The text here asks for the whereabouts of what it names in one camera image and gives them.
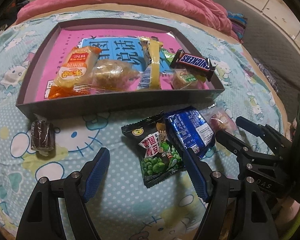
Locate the yellow wafer bar pack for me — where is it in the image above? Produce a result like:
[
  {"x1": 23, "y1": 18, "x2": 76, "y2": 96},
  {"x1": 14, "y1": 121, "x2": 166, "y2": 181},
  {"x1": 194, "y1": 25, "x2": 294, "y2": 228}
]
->
[{"x1": 138, "y1": 37, "x2": 163, "y2": 89}]

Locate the blue Oreo cookie pack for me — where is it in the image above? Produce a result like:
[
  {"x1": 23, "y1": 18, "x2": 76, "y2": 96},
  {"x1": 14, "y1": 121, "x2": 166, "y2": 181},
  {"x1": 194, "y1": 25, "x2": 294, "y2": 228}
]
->
[{"x1": 165, "y1": 106, "x2": 215, "y2": 159}]

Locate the grey padded headboard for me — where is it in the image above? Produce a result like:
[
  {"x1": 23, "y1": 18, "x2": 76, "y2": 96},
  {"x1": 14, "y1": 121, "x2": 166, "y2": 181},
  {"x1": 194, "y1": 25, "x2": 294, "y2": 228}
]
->
[{"x1": 213, "y1": 0, "x2": 300, "y2": 121}]

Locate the brown chocolate cake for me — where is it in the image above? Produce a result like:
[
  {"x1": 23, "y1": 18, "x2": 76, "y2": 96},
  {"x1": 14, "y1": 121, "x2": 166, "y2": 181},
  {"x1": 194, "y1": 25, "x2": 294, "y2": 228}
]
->
[{"x1": 30, "y1": 114, "x2": 55, "y2": 157}]

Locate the clear red candy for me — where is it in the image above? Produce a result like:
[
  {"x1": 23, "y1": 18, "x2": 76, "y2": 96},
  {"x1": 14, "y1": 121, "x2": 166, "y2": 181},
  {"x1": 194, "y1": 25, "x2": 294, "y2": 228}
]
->
[{"x1": 201, "y1": 100, "x2": 238, "y2": 135}]

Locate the clear wrapped round pastry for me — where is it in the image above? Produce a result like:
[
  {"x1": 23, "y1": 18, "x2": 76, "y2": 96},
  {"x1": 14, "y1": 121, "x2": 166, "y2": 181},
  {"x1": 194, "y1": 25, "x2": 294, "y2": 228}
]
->
[{"x1": 89, "y1": 59, "x2": 140, "y2": 91}]

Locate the orange rice cracker pack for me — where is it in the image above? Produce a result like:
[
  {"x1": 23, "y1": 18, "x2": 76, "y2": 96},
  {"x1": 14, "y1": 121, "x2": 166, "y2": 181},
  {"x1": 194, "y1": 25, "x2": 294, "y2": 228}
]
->
[{"x1": 48, "y1": 46, "x2": 102, "y2": 100}]

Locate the black orange bag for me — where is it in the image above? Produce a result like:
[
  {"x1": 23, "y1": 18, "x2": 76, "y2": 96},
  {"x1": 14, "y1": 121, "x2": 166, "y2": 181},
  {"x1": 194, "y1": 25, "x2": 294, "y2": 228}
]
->
[{"x1": 0, "y1": 0, "x2": 30, "y2": 30}]

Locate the green label wrapped cake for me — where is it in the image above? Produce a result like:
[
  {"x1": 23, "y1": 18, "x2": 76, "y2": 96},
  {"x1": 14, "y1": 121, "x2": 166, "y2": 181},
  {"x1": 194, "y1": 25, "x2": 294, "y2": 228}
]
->
[{"x1": 171, "y1": 69, "x2": 206, "y2": 89}]

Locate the black green peas packet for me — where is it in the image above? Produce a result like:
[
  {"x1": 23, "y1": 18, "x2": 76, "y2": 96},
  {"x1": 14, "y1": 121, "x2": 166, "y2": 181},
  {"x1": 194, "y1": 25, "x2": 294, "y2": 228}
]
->
[{"x1": 121, "y1": 112, "x2": 184, "y2": 189}]

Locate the Snickers bar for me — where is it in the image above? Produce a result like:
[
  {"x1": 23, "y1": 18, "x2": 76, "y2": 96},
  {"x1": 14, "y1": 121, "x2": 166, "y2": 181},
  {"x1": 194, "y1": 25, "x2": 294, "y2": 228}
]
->
[{"x1": 170, "y1": 49, "x2": 215, "y2": 82}]

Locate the dark cardboard box tray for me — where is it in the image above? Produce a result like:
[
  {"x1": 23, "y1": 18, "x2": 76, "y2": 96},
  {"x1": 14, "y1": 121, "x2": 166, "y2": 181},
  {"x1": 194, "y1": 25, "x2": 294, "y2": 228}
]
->
[{"x1": 15, "y1": 18, "x2": 224, "y2": 120}]

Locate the pink quilt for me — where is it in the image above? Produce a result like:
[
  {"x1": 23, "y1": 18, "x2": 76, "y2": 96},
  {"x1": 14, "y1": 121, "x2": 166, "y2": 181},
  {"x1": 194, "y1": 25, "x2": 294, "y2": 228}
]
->
[{"x1": 16, "y1": 0, "x2": 238, "y2": 38}]

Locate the pink blue picture book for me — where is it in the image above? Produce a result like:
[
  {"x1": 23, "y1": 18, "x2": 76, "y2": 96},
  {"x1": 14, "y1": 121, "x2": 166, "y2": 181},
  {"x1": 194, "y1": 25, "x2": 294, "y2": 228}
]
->
[{"x1": 34, "y1": 28, "x2": 182, "y2": 101}]

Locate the Hello Kitty teal sheet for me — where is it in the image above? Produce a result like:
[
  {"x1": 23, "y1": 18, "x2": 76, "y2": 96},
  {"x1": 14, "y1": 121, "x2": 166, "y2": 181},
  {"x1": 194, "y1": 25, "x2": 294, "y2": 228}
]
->
[{"x1": 0, "y1": 10, "x2": 286, "y2": 239}]

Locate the colourful striped pillow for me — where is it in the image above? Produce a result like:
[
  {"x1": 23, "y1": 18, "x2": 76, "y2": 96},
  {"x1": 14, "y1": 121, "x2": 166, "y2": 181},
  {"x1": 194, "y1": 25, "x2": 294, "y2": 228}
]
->
[{"x1": 227, "y1": 11, "x2": 248, "y2": 42}]

